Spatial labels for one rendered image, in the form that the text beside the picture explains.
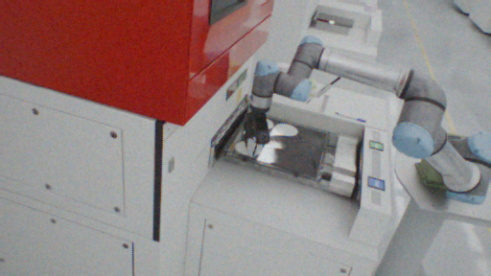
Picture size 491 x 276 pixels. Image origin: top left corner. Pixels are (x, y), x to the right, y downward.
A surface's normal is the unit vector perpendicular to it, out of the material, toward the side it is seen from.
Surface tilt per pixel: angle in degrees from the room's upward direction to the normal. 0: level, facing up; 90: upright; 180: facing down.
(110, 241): 90
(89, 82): 90
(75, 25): 90
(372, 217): 90
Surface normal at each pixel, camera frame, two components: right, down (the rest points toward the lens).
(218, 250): -0.29, 0.47
